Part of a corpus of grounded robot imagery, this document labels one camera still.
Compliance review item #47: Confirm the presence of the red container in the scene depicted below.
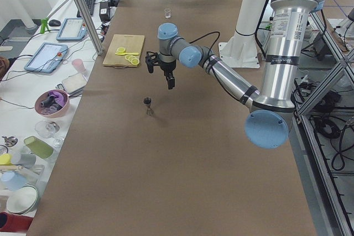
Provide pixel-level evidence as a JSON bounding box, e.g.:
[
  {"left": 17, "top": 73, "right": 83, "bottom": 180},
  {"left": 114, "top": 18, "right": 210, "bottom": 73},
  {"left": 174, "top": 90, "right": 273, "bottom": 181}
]
[{"left": 1, "top": 212, "right": 33, "bottom": 233}]

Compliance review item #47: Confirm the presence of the blue teach pendant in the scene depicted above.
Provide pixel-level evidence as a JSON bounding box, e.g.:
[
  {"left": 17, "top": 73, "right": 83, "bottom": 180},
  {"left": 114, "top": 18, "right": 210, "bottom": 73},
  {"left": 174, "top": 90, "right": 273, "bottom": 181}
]
[
  {"left": 56, "top": 18, "right": 87, "bottom": 41},
  {"left": 24, "top": 43, "right": 69, "bottom": 74}
]

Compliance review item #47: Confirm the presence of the steel jigger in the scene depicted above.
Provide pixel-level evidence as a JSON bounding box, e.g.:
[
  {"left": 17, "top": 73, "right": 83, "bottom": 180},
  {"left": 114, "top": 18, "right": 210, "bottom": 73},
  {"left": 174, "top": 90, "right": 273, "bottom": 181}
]
[{"left": 143, "top": 97, "right": 154, "bottom": 116}]

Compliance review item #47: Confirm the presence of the pink plastic cup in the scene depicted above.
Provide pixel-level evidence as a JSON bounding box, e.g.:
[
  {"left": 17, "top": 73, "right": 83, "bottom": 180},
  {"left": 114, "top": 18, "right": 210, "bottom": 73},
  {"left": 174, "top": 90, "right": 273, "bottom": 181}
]
[{"left": 71, "top": 59, "right": 86, "bottom": 74}]

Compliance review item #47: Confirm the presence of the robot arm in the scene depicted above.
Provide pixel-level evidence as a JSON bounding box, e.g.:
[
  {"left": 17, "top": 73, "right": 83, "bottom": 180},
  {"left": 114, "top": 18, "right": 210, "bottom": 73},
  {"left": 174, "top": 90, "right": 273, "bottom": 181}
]
[{"left": 146, "top": 0, "right": 321, "bottom": 149}]

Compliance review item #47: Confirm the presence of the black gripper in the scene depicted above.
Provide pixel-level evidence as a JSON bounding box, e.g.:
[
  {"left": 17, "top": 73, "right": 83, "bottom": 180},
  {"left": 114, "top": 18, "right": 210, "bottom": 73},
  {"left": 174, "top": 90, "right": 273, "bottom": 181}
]
[{"left": 159, "top": 60, "right": 176, "bottom": 90}]

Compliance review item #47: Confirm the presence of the pink bowl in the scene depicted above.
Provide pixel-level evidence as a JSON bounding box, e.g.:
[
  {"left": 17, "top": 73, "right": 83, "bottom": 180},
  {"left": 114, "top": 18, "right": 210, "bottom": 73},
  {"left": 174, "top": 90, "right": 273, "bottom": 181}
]
[{"left": 34, "top": 89, "right": 70, "bottom": 118}]

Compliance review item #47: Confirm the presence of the black computer mouse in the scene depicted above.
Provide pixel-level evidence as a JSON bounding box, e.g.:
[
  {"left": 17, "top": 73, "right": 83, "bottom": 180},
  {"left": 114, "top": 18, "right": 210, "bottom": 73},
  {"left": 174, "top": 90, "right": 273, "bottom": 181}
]
[{"left": 48, "top": 19, "right": 61, "bottom": 27}]

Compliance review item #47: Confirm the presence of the green plastic cup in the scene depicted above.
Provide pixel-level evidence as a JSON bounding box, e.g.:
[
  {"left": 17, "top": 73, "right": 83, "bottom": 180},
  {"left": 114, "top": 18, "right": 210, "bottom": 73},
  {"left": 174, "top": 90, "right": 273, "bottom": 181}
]
[{"left": 24, "top": 136, "right": 54, "bottom": 159}]

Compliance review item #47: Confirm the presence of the aluminium frame post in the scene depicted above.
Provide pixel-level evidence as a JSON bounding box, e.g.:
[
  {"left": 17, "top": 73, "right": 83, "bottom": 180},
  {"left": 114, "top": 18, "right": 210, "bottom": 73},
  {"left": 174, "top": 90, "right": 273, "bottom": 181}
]
[{"left": 74, "top": 0, "right": 103, "bottom": 55}]

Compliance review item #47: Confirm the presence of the white green-rimmed bowl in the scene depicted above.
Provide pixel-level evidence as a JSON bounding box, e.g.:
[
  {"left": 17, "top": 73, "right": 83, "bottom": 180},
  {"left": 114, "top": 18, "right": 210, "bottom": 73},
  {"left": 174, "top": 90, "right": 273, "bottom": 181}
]
[{"left": 6, "top": 185, "right": 39, "bottom": 214}]

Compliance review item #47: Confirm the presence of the black keyboard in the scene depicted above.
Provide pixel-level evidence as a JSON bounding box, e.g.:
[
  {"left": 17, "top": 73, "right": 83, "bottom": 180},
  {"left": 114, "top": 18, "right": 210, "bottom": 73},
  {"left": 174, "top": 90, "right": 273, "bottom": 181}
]
[{"left": 76, "top": 0, "right": 96, "bottom": 18}]

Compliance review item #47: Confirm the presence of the clear glass measuring cup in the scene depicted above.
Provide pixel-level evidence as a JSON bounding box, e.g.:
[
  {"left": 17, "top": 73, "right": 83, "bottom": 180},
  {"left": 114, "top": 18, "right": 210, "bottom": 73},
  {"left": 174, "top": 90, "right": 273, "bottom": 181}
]
[{"left": 164, "top": 8, "right": 171, "bottom": 19}]

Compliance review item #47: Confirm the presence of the far blue teach pendant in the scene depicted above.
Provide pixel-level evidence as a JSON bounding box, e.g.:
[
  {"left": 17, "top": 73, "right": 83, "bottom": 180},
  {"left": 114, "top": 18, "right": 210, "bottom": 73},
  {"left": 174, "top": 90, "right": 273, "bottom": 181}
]
[{"left": 56, "top": 18, "right": 87, "bottom": 41}]

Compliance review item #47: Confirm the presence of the wine glass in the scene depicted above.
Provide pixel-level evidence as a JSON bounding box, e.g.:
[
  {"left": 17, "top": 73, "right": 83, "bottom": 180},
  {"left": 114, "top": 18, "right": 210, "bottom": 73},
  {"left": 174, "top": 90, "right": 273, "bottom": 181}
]
[{"left": 34, "top": 120, "right": 64, "bottom": 149}]

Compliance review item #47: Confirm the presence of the near blue teach pendant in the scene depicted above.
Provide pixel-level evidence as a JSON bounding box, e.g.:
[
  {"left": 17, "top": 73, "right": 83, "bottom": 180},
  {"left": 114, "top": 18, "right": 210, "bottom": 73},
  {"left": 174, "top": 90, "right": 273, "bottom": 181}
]
[{"left": 24, "top": 43, "right": 69, "bottom": 74}]

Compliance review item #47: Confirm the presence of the lemon slice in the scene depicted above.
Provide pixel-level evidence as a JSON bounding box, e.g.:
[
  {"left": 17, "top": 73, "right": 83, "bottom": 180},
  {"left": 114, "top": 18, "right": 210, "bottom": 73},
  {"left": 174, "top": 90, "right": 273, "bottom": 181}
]
[{"left": 116, "top": 47, "right": 126, "bottom": 54}]

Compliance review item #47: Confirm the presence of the light blue plastic cup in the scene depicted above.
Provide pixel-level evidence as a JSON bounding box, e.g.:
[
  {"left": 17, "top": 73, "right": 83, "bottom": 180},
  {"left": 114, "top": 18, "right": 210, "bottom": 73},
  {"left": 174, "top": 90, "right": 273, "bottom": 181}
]
[{"left": 1, "top": 171, "right": 27, "bottom": 191}]

